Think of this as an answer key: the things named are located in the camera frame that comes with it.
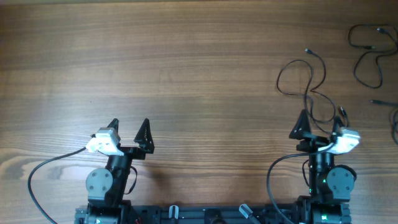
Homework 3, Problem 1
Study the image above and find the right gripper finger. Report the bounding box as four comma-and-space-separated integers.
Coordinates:
289, 110, 312, 140
331, 116, 345, 134

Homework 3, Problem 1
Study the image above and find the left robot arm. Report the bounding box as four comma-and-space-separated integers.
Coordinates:
74, 118, 155, 224

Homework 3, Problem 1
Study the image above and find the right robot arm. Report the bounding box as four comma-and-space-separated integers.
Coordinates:
289, 110, 361, 224

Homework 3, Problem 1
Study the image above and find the right camera cable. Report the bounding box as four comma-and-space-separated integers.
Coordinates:
266, 141, 336, 224

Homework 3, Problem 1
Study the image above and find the camera cable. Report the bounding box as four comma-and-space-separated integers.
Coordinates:
266, 141, 336, 224
27, 146, 87, 224

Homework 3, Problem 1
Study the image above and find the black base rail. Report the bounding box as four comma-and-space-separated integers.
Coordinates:
74, 204, 352, 224

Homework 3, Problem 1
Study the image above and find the left camera cable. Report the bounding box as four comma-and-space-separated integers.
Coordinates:
27, 146, 87, 224

